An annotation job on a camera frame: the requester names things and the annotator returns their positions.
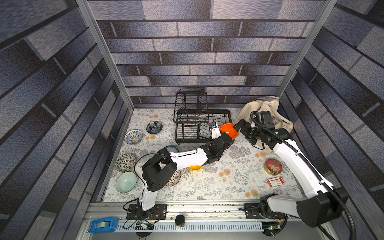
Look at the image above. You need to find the orange plastic bowl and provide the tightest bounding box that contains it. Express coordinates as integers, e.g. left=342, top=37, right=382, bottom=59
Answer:
left=220, top=123, right=239, bottom=140

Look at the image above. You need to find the yellow plastic bowl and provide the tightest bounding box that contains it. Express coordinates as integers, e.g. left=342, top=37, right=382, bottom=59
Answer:
left=188, top=166, right=203, bottom=172

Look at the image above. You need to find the black wire dish rack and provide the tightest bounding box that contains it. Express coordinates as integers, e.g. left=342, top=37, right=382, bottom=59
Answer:
left=173, top=89, right=232, bottom=144

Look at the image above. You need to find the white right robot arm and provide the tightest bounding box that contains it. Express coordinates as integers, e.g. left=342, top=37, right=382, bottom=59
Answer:
left=233, top=120, right=357, bottom=240

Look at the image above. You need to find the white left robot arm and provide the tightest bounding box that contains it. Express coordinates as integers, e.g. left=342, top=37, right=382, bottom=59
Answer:
left=139, top=133, right=234, bottom=212

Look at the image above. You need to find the beige canvas tote bag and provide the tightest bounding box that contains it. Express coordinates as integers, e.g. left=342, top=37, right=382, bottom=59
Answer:
left=237, top=97, right=293, bottom=154

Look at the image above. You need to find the red gold round tin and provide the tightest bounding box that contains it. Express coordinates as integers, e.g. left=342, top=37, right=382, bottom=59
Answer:
left=264, top=159, right=284, bottom=176

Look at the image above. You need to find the blue floral ceramic bowl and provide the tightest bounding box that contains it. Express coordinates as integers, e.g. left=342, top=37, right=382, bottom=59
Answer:
left=165, top=145, right=180, bottom=153

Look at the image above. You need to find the white lattice pattern bowl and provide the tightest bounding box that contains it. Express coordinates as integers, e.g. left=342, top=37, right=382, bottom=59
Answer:
left=166, top=171, right=181, bottom=187

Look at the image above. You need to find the small red white box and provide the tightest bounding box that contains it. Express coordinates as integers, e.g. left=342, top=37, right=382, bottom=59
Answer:
left=267, top=177, right=285, bottom=188

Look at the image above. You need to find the dark grey-blue ceramic bowl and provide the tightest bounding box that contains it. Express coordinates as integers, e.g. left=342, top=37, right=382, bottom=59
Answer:
left=146, top=121, right=163, bottom=135

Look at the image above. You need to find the floral patterned table mat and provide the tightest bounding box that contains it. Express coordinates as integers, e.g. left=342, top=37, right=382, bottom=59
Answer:
left=119, top=109, right=303, bottom=201

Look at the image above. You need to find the black round knob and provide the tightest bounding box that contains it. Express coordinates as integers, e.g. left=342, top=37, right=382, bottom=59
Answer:
left=175, top=215, right=186, bottom=227

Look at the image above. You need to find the blue yellow patterned bowl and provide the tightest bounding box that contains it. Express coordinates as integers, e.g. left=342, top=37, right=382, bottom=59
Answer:
left=124, top=130, right=143, bottom=145

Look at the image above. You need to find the black speckled ceramic bowl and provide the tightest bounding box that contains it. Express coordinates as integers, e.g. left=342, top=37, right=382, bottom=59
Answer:
left=116, top=154, right=137, bottom=173

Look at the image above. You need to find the pale green ceramic bowl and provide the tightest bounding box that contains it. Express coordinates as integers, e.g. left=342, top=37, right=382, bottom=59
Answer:
left=116, top=172, right=137, bottom=193

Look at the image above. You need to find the green circuit board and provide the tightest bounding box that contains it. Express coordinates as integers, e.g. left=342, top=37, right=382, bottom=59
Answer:
left=262, top=222, right=281, bottom=233

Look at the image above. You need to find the blue tape dispenser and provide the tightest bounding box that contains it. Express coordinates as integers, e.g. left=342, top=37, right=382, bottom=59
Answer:
left=87, top=217, right=119, bottom=234

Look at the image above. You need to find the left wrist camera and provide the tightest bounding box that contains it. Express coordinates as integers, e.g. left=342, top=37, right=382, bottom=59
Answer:
left=209, top=122, right=221, bottom=140

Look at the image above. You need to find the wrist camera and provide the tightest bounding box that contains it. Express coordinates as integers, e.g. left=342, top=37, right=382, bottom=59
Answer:
left=254, top=111, right=275, bottom=129
left=209, top=122, right=221, bottom=140

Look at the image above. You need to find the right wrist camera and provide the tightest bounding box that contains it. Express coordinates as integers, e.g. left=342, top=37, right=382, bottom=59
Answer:
left=254, top=111, right=275, bottom=129

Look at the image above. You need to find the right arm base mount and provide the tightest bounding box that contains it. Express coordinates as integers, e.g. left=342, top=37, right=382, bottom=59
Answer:
left=239, top=203, right=286, bottom=220

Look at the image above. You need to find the white slotted cable duct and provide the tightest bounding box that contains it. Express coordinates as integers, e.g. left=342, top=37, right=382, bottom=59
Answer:
left=114, top=222, right=264, bottom=233

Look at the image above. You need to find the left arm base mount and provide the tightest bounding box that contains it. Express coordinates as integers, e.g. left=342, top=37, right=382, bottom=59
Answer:
left=126, top=204, right=168, bottom=221

